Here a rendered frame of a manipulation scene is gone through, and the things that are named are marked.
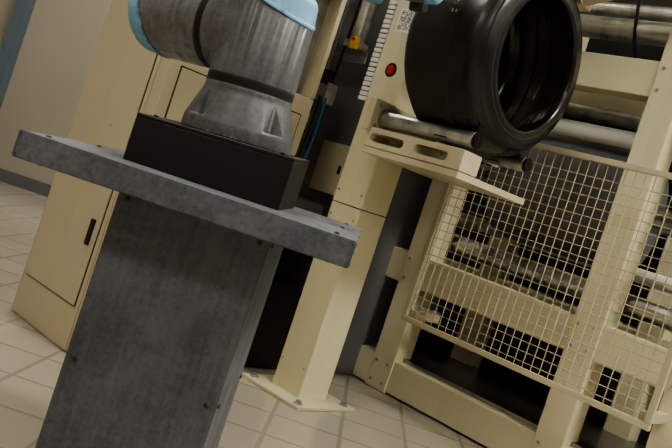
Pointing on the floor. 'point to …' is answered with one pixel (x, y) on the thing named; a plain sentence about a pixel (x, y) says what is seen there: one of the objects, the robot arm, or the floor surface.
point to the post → (313, 344)
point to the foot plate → (296, 397)
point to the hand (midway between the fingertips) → (453, 2)
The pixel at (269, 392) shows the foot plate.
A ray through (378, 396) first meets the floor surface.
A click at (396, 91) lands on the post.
